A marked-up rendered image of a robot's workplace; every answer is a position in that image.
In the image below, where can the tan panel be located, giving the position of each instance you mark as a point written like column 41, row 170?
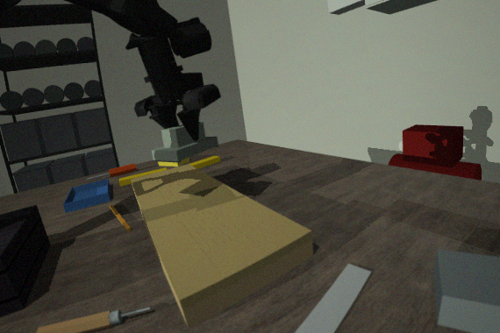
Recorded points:
column 216, row 246

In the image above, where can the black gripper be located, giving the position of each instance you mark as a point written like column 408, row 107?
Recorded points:
column 168, row 88

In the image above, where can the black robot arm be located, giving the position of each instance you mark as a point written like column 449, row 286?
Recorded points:
column 155, row 26

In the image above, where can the pale grey flat strip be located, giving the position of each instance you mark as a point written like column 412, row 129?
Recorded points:
column 330, row 312

